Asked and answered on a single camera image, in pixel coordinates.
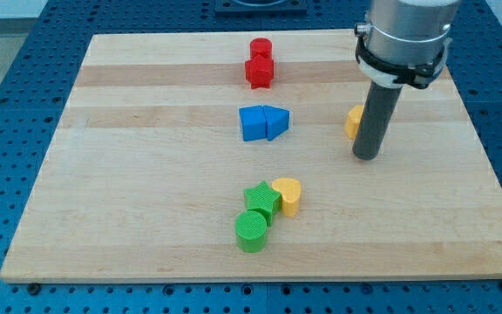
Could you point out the green cylinder block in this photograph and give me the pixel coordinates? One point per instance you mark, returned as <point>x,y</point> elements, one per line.
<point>251,231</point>

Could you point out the black cable clamp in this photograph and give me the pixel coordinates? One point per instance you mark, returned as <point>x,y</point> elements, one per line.
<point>394,76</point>

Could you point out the red cylinder block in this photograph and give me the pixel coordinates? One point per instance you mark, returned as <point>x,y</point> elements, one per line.
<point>261,47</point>

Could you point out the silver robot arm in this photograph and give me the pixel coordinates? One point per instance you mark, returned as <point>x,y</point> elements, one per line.
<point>401,42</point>

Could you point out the red star block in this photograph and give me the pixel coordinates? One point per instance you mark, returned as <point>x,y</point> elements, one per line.
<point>260,71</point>

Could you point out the green star block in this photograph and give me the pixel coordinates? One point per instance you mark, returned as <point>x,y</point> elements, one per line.
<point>264,200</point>

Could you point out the yellow heart block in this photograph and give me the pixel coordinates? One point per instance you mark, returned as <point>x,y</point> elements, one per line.
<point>291,192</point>

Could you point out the wooden board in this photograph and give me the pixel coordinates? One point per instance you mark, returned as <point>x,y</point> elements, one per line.
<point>144,176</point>

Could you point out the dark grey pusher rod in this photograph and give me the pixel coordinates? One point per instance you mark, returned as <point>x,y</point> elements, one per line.
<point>378,109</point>

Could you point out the yellow hexagon block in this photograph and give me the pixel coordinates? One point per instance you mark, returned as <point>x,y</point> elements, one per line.
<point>353,121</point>

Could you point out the blue cube block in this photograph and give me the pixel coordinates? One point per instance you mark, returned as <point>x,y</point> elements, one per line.
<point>253,123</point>

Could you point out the blue triangle block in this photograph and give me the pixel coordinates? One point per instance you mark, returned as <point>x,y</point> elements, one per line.
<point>277,121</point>

